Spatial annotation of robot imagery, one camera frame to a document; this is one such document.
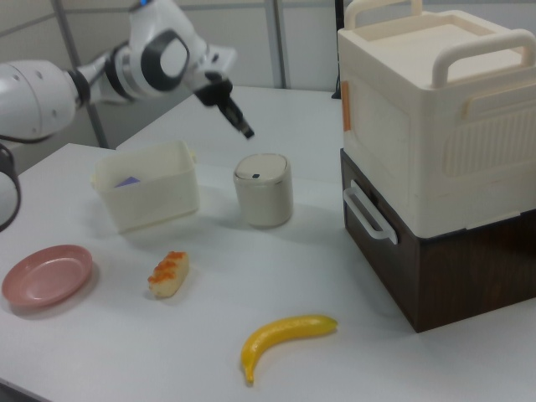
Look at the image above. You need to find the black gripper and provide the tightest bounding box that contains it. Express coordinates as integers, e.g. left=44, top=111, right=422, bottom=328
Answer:
left=192, top=74, right=255, bottom=140

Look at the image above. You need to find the beige trash can lid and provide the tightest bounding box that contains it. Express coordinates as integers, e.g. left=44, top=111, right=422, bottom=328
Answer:
left=234, top=153, right=290, bottom=184

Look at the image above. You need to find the beige round trash can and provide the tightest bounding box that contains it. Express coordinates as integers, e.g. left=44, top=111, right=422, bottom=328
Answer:
left=232, top=153, right=294, bottom=229

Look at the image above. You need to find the white translucent plastic bin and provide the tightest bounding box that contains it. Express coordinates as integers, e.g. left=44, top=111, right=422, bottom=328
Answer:
left=90, top=140, right=201, bottom=234

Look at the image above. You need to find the toy sushi with orange roe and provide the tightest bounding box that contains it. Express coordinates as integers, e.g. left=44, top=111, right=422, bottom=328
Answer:
left=147, top=250, right=190, bottom=300

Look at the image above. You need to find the cream plastic toy box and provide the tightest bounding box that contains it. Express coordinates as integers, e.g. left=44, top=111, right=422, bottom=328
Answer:
left=337, top=0, right=536, bottom=240

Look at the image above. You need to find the yellow toy banana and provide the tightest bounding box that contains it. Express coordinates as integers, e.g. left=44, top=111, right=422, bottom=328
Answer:
left=240, top=314, right=339, bottom=386

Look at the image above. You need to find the pink plastic plate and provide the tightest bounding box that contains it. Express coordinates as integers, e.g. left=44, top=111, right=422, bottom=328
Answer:
left=0, top=245, right=94, bottom=311

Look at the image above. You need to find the dark brown wooden drawer box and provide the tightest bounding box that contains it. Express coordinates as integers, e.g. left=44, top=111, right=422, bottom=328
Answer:
left=339, top=148, right=536, bottom=334

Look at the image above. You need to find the orange door handle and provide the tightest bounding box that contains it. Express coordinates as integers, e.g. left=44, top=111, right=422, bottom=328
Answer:
left=340, top=80, right=353, bottom=132

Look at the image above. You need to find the white drawer handle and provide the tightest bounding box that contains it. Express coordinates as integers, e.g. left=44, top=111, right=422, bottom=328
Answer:
left=343, top=179, right=399, bottom=245

